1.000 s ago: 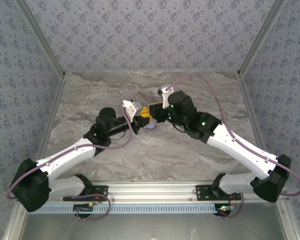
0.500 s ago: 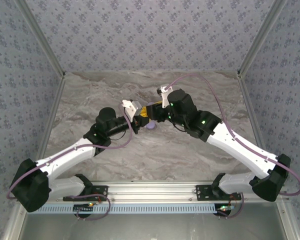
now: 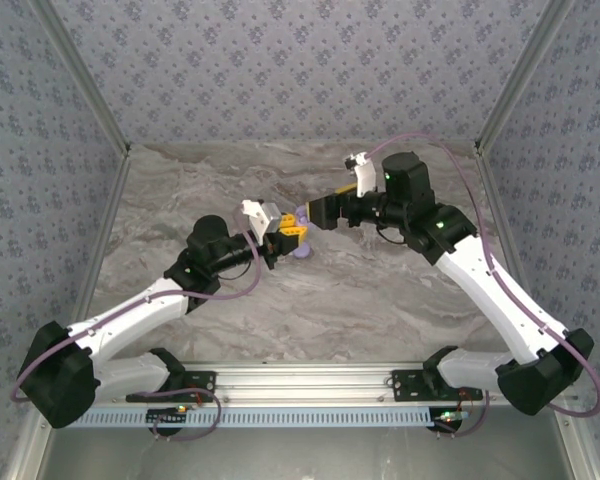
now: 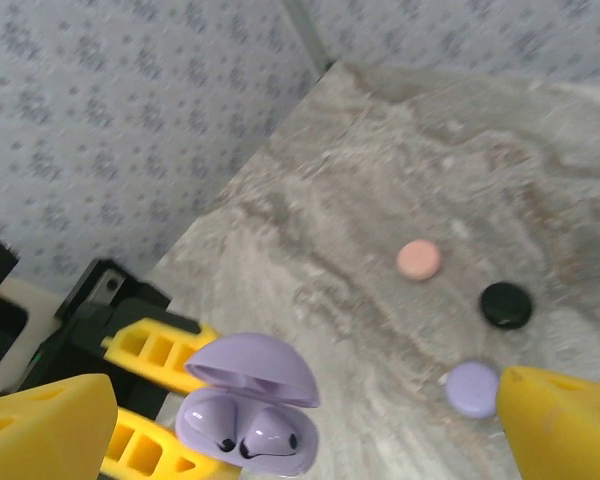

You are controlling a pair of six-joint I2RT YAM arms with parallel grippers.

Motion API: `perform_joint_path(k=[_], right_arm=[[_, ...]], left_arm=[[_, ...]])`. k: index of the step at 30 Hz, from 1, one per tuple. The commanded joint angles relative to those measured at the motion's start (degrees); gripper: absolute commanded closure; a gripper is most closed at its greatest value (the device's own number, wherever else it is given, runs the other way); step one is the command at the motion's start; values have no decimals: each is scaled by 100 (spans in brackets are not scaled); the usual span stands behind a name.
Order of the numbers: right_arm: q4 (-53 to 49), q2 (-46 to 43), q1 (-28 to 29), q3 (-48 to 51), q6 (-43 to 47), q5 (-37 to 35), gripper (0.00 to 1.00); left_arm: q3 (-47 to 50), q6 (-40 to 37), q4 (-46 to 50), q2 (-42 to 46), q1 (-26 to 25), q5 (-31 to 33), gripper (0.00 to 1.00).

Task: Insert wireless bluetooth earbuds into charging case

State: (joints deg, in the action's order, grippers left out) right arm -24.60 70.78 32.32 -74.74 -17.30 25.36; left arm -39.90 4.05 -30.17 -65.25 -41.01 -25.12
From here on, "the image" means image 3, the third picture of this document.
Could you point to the lavender earbud charging case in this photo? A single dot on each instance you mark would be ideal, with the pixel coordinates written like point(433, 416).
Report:
point(303, 251)
point(303, 216)

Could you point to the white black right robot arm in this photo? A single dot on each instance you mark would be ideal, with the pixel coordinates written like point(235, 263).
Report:
point(490, 290)

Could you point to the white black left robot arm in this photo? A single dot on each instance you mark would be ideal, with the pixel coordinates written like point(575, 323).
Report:
point(130, 320)

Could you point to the small circuit board with LED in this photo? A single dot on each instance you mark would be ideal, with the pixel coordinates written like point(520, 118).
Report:
point(450, 416)
point(167, 414)

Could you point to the aluminium table edge rail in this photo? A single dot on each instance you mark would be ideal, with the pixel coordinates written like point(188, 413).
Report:
point(305, 143)

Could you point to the aluminium side rail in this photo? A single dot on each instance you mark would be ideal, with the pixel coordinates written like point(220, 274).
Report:
point(102, 250)
point(501, 225)

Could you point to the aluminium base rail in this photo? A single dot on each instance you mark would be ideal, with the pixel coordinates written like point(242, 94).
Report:
point(305, 382)

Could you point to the aluminium corner post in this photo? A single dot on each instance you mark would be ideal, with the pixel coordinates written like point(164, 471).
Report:
point(86, 75)
point(522, 75)

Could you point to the aluminium lower frame post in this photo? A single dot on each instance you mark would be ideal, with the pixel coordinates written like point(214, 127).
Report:
point(580, 445)
point(27, 460)

